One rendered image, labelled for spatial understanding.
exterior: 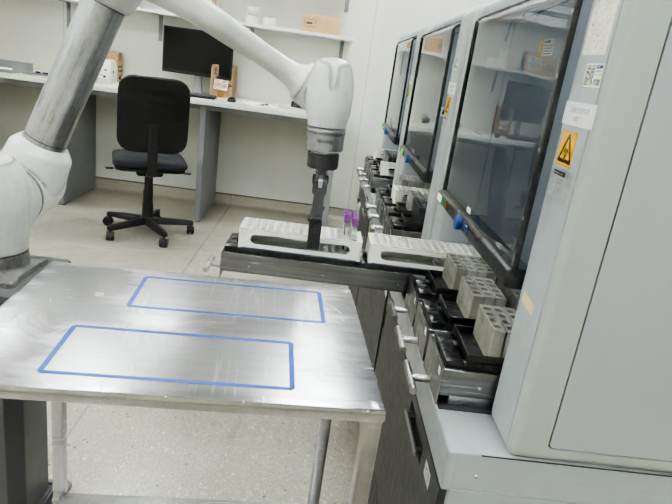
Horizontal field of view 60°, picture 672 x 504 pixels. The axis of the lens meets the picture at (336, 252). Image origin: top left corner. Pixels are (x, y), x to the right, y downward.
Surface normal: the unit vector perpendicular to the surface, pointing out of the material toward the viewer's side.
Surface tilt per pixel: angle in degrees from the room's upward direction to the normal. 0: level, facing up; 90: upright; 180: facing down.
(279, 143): 90
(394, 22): 90
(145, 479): 0
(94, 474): 0
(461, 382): 90
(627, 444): 90
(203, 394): 0
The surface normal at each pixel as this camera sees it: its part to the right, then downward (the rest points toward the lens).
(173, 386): 0.13, -0.94
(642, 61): 0.01, 0.31
